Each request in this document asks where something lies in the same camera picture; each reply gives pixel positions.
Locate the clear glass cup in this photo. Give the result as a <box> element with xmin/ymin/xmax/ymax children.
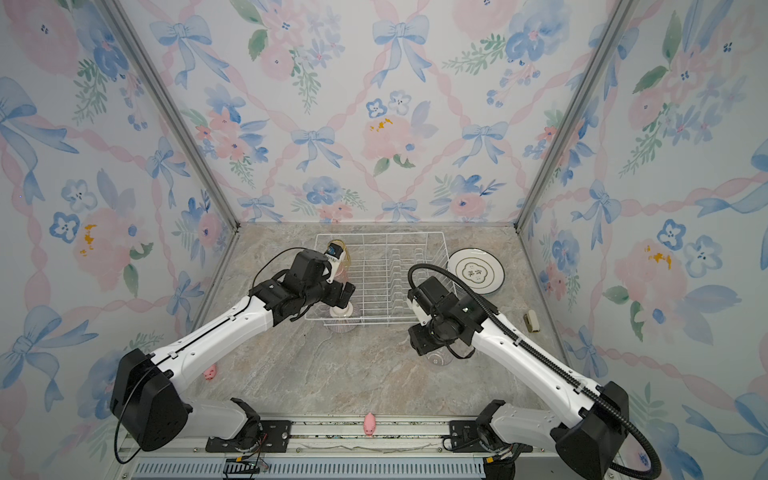
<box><xmin>426</xmin><ymin>351</ymin><xmax>452</xmax><ymax>367</ymax></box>

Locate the yellow plastic cup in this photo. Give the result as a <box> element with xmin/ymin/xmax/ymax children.
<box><xmin>326</xmin><ymin>239</ymin><xmax>346</xmax><ymax>259</ymax></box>

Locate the white plate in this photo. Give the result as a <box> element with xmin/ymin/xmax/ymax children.
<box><xmin>447</xmin><ymin>248</ymin><xmax>506</xmax><ymax>295</ymax></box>

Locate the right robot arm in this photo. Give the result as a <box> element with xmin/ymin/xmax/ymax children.
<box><xmin>408</xmin><ymin>276</ymin><xmax>629</xmax><ymax>479</ymax></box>

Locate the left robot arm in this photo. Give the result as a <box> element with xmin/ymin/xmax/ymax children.
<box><xmin>110</xmin><ymin>242</ymin><xmax>355</xmax><ymax>452</ymax></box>

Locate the clear cup white base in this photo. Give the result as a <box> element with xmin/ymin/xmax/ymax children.
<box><xmin>324</xmin><ymin>302</ymin><xmax>358</xmax><ymax>334</ymax></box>

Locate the pink pig toy left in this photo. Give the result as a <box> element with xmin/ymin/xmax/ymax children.
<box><xmin>203</xmin><ymin>364</ymin><xmax>218</xmax><ymax>381</ymax></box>

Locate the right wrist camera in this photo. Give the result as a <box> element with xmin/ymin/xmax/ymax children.
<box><xmin>406</xmin><ymin>299</ymin><xmax>431</xmax><ymax>326</ymax></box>

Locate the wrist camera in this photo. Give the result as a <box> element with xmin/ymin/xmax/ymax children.
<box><xmin>406</xmin><ymin>299</ymin><xmax>431</xmax><ymax>326</ymax></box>
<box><xmin>325</xmin><ymin>240</ymin><xmax>348</xmax><ymax>283</ymax></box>

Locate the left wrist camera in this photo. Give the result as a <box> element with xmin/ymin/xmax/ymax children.
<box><xmin>325</xmin><ymin>240</ymin><xmax>348</xmax><ymax>283</ymax></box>

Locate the white wire dish rack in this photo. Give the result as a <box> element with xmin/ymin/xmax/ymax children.
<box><xmin>306</xmin><ymin>231</ymin><xmax>448</xmax><ymax>327</ymax></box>

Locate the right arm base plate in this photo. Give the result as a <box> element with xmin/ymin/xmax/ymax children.
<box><xmin>442</xmin><ymin>420</ymin><xmax>515</xmax><ymax>456</ymax></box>

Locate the pink pig toy on rail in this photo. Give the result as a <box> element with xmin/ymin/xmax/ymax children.
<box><xmin>363</xmin><ymin>413</ymin><xmax>377</xmax><ymax>437</ymax></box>

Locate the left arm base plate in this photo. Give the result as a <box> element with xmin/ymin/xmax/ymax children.
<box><xmin>205</xmin><ymin>420</ymin><xmax>292</xmax><ymax>454</ymax></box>

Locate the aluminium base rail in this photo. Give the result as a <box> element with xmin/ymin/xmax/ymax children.
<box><xmin>105</xmin><ymin>416</ymin><xmax>577</xmax><ymax>479</ymax></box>

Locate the left corner aluminium post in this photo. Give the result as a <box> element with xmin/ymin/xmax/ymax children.
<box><xmin>95</xmin><ymin>0</ymin><xmax>240</xmax><ymax>231</ymax></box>

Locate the corner aluminium post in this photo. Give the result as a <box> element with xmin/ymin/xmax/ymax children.
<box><xmin>95</xmin><ymin>0</ymin><xmax>240</xmax><ymax>231</ymax></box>
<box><xmin>514</xmin><ymin>0</ymin><xmax>636</xmax><ymax>235</ymax></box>

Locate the black corrugated cable hose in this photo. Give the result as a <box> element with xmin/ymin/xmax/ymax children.
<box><xmin>406</xmin><ymin>262</ymin><xmax>662</xmax><ymax>480</ymax></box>

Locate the right corner aluminium post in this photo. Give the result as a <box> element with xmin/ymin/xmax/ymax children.
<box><xmin>514</xmin><ymin>0</ymin><xmax>636</xmax><ymax>235</ymax></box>

